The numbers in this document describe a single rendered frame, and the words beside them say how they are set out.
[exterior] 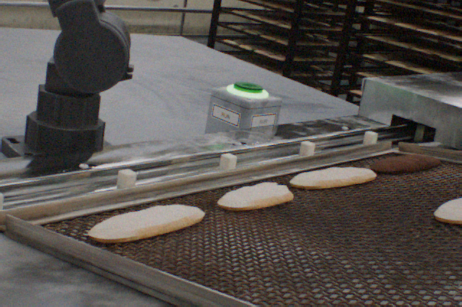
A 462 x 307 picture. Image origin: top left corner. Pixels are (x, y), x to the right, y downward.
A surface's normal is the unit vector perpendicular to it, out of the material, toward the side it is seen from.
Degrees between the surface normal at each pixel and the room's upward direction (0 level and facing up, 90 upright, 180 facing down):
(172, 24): 90
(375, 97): 90
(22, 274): 10
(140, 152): 0
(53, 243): 90
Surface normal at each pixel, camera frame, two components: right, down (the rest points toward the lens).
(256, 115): 0.72, 0.29
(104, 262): -0.68, 0.09
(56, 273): 0.04, -0.99
